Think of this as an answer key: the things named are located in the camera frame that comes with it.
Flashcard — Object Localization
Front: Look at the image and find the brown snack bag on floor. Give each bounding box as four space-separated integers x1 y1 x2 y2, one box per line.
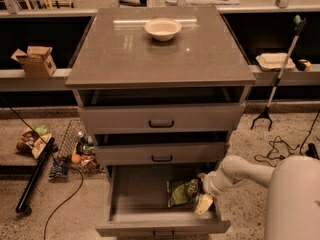
16 125 52 159

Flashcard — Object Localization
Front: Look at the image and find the wire basket with groceries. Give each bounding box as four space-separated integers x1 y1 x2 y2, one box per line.
55 119 104 174

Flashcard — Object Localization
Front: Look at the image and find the green jalapeno chip bag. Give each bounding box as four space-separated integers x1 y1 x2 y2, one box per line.
166 178 199 208

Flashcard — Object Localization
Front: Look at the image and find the grey drawer cabinet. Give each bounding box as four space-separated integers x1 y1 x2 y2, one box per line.
65 5 257 238

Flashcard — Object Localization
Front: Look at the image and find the top grey drawer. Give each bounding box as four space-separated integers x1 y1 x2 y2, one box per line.
78 104 244 134

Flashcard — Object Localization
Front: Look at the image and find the white paper bowl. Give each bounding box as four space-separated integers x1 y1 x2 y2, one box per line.
144 18 182 41

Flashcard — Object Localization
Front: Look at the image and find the black pole right floor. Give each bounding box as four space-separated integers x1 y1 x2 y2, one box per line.
306 143 320 160

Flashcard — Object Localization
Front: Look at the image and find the yellow black tape measure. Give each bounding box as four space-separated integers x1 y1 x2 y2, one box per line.
296 59 311 71

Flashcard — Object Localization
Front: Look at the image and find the grey drawer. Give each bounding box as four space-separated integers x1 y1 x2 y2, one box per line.
96 163 230 239
78 104 244 134
95 142 229 165

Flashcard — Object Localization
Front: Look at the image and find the black power adapter with cable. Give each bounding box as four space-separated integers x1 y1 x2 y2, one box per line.
254 112 320 167

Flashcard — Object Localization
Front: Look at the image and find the bottom grey drawer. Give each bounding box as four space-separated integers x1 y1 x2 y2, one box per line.
96 163 230 239

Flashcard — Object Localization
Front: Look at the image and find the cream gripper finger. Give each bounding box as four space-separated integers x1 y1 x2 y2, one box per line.
195 194 213 215

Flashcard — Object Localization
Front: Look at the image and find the open cardboard box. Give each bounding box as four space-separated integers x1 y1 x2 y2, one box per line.
11 46 56 78

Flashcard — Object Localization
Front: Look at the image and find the reacher grabber tool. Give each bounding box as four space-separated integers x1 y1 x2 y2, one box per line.
250 15 306 130

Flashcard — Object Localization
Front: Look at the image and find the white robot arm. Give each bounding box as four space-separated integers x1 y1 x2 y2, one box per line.
195 155 320 240

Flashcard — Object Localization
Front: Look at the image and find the black floor cable left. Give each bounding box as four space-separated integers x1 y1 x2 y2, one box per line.
0 97 85 240

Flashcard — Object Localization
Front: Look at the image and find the blue snack packet on floor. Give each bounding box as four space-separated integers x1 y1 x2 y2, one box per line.
48 158 68 180

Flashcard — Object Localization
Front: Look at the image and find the white takeout clamshell container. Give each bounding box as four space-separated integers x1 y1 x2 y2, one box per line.
256 53 295 71

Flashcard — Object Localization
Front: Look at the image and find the middle grey drawer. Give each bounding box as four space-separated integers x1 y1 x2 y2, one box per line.
95 142 229 165

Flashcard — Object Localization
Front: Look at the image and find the black pole on floor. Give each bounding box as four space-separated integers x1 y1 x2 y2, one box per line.
15 137 55 215

